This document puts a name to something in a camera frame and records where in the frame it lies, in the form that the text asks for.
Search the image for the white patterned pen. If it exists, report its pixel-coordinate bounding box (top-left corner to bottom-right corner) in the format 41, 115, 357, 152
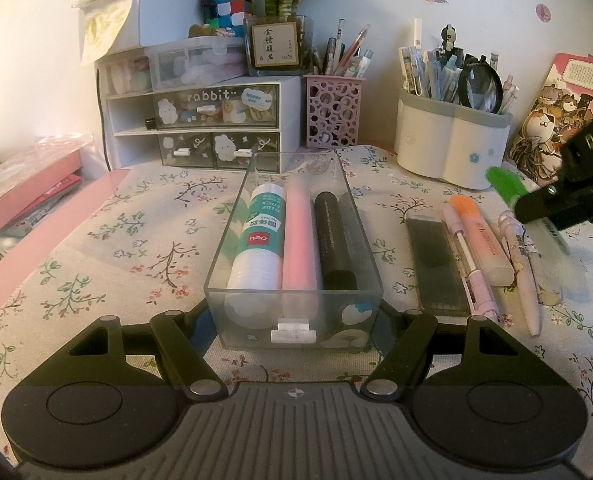
497, 210, 542, 338

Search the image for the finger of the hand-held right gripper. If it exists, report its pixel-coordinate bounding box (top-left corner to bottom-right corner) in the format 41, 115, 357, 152
515, 179, 593, 226

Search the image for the bunch of blue white pens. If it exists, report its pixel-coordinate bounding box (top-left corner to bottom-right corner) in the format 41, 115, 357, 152
397, 18, 519, 116

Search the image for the row of illustrated comic books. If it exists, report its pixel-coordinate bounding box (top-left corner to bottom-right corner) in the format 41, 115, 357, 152
506, 52, 593, 183

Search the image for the clear storage box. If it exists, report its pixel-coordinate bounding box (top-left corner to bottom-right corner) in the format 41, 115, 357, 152
144, 37, 250, 93

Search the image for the purple clear pen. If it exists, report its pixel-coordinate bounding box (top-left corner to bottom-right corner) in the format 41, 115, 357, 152
442, 204, 498, 319

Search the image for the white drawer organizer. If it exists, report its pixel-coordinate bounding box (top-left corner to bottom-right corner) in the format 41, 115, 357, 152
95, 76, 304, 171

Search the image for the glass vase with label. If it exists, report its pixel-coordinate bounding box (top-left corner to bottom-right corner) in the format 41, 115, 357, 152
244, 15, 314, 78

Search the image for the pink desk mat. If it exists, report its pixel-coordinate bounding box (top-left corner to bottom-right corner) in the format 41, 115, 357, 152
0, 169, 132, 333

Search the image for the pink highlighter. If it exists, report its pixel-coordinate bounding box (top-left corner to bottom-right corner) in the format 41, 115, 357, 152
281, 177, 322, 292

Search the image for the orange highlighter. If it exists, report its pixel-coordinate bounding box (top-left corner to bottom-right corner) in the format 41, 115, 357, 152
450, 195, 516, 287

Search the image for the pale yellow paper sheet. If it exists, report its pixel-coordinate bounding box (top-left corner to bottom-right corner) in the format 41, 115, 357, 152
71, 0, 140, 67

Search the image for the black marker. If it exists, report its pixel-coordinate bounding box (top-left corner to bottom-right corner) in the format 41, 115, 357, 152
313, 191, 358, 291

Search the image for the bunch of pens and pencils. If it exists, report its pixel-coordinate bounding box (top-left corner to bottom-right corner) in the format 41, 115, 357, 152
312, 17, 374, 78

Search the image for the clear plastic drawer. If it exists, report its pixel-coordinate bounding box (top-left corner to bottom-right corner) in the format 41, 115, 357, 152
204, 151, 383, 350

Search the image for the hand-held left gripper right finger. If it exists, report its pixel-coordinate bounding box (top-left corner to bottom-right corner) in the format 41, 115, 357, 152
360, 300, 567, 402

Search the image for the white green glue stick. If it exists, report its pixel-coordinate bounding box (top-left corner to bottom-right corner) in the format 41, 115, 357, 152
226, 182, 283, 295

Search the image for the dark pencil lead case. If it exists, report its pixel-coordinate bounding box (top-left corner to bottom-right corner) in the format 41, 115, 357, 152
406, 217, 471, 317

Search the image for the pink box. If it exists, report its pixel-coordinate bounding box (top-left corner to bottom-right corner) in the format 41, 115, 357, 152
0, 152, 83, 228

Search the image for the white storage box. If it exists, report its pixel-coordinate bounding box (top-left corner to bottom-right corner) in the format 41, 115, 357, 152
94, 0, 210, 56

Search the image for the white flower-shaped pen holder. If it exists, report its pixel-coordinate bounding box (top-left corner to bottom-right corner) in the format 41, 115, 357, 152
393, 87, 513, 190

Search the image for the black magnifying glass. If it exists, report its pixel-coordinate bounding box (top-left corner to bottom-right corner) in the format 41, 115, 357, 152
456, 60, 503, 113

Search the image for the green highlighter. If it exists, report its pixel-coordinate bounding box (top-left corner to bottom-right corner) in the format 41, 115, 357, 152
485, 165, 572, 256

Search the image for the colourful cube puzzle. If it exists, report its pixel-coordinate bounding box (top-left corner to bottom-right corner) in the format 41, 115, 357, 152
204, 0, 256, 38

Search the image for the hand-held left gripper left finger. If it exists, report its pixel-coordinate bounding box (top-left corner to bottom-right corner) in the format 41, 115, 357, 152
24, 305, 227, 403

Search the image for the pink perforated pen holder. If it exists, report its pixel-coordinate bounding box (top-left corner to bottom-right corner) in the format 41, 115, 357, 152
303, 74, 362, 150

